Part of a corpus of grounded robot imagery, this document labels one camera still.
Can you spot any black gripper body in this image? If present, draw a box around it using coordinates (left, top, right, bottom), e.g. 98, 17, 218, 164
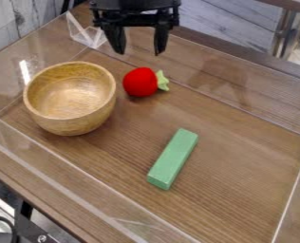
90, 0, 182, 27

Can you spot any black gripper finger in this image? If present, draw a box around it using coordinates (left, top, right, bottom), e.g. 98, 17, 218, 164
154, 21, 170, 55
103, 25, 126, 54

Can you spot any green rectangular block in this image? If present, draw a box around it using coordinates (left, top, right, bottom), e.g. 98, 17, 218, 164
146, 128, 198, 190

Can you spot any brown wooden bowl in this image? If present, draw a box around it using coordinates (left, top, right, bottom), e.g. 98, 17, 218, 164
23, 61, 117, 136

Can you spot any red plush strawberry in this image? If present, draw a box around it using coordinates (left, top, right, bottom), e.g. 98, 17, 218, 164
122, 67, 169, 97

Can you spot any clear acrylic corner bracket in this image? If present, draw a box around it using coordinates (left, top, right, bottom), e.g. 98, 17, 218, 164
64, 12, 107, 49

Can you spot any clear acrylic tray wall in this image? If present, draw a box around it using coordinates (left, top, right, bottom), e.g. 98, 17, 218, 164
0, 120, 199, 243

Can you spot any black table leg bracket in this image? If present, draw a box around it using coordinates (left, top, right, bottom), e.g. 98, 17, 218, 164
0, 201, 60, 243

